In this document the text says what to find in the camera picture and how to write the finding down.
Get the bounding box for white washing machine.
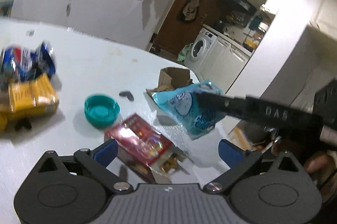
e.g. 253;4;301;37
183;28;217;74

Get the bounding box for white kitchen cabinets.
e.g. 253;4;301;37
198;37;250;93

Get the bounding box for torn brown cardboard box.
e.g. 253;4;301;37
146;67;193;96

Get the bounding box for teal plastic bottle cap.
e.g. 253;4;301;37
84;94;120;128

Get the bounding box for red snack wrapper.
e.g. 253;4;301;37
104;113;194;179

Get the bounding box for light blue plastic wrapper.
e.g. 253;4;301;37
151;81;226;140

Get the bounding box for bag hanging on door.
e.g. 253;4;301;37
180;0;201;22

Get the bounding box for brown wooden door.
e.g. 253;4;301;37
151;0;221;56

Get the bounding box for crushed blue Pepsi can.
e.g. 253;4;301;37
1;41;56;82

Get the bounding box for green plastic bag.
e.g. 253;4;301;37
177;43;193;62

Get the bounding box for yellow carton box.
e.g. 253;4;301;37
1;74;59;132

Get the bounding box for black range hood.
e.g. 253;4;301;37
221;0;257;16

